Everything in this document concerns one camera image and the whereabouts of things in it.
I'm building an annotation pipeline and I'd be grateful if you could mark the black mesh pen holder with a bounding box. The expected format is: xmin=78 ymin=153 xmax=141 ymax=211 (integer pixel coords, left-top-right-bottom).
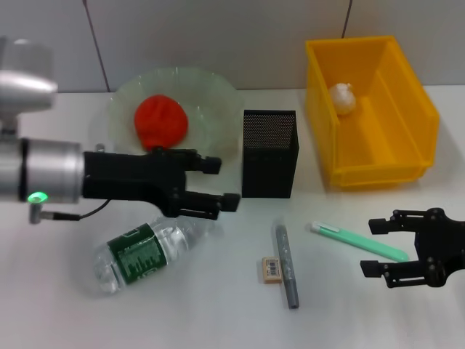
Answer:
xmin=240 ymin=109 xmax=300 ymax=199

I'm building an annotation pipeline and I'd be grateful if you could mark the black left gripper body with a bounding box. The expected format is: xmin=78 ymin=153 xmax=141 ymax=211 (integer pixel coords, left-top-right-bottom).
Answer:
xmin=82 ymin=147 xmax=190 ymax=219

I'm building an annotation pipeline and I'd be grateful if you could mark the left gripper cable with plugs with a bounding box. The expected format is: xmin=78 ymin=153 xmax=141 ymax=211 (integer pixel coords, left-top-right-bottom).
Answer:
xmin=28 ymin=143 xmax=112 ymax=225

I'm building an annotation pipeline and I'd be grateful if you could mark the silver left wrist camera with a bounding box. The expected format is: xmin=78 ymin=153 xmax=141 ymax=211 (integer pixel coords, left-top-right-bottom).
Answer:
xmin=0 ymin=36 xmax=59 ymax=137

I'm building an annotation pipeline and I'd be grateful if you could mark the white paper ball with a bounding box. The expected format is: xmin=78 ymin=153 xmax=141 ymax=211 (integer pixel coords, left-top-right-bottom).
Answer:
xmin=328 ymin=82 xmax=357 ymax=116

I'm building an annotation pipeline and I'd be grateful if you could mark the yellow plastic bin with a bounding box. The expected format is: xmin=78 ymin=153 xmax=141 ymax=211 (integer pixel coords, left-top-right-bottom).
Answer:
xmin=304 ymin=35 xmax=441 ymax=192

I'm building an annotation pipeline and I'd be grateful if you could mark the mint green pen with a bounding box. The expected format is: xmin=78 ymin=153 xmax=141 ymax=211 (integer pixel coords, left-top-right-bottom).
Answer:
xmin=310 ymin=221 xmax=410 ymax=262

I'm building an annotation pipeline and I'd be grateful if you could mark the clear water bottle green label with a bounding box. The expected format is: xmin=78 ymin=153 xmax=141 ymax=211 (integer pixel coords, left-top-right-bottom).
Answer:
xmin=92 ymin=214 xmax=217 ymax=298

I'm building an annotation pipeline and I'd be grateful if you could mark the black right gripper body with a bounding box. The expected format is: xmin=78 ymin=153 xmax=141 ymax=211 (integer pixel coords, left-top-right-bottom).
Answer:
xmin=412 ymin=207 xmax=465 ymax=289

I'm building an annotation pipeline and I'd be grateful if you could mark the beige eraser with barcode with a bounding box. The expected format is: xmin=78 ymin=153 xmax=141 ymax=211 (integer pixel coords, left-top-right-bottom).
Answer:
xmin=261 ymin=257 xmax=283 ymax=284

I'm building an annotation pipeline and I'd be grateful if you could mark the wavy clear glass fruit plate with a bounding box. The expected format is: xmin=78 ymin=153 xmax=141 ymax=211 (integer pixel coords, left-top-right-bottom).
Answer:
xmin=105 ymin=65 xmax=245 ymax=196

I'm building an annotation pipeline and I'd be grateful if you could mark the grey pen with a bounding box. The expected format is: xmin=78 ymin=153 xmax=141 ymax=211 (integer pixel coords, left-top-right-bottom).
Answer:
xmin=272 ymin=224 xmax=301 ymax=310

